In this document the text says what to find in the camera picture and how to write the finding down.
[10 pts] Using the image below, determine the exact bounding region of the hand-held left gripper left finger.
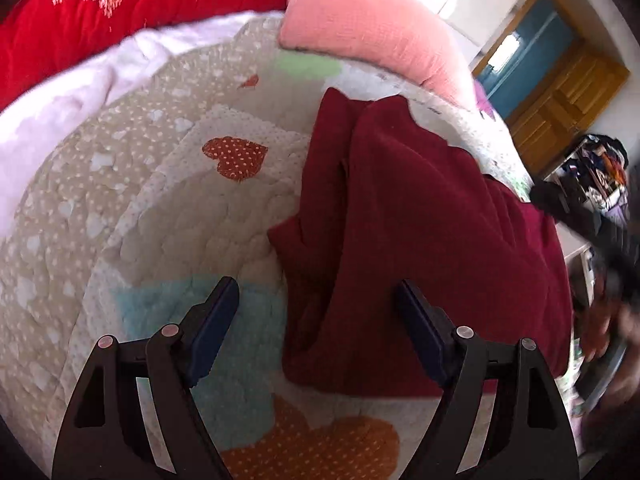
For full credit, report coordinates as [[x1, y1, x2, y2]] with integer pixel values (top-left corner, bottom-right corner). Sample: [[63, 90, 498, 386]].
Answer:
[[51, 276, 240, 480]]

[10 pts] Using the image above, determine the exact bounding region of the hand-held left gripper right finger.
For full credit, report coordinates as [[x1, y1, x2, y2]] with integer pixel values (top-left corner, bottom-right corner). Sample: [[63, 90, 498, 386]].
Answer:
[[397, 280, 581, 480]]

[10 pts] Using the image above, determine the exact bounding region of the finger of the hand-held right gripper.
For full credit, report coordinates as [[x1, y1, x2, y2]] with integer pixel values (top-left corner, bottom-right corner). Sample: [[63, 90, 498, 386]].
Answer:
[[530, 180, 601, 246]]

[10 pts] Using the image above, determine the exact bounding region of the dark red garment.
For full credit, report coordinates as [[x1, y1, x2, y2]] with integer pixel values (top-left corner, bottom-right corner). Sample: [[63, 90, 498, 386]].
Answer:
[[267, 87, 573, 398]]

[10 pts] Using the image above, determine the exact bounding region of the pile of colourful clothes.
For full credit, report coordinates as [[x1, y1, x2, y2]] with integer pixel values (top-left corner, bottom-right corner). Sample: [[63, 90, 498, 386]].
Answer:
[[555, 134, 630, 213]]

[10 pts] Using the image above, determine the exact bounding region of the white shelf unit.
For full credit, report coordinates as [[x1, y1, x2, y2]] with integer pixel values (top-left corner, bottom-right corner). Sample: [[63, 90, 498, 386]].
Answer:
[[555, 220, 597, 283]]

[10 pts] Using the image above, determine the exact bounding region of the wooden door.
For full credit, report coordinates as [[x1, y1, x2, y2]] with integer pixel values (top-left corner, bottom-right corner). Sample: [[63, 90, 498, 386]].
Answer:
[[505, 40, 631, 177]]

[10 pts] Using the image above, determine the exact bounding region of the patchwork heart quilt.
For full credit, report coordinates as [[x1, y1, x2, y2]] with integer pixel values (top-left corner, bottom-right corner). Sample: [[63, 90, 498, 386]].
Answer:
[[0, 10, 583, 480]]

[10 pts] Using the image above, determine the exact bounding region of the magenta pillow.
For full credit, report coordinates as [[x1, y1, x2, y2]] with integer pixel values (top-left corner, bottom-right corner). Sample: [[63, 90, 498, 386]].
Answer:
[[474, 82, 497, 122]]

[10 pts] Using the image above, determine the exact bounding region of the blue door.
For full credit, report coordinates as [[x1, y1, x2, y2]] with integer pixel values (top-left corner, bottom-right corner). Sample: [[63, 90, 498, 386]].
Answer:
[[472, 0, 577, 107]]

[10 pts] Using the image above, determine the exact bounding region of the pink pillow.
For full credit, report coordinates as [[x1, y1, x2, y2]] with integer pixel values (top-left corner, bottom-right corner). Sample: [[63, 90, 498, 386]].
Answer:
[[277, 0, 478, 111]]

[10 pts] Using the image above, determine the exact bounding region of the red floral blanket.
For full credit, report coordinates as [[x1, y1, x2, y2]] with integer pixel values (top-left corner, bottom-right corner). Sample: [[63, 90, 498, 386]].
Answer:
[[0, 0, 293, 111]]

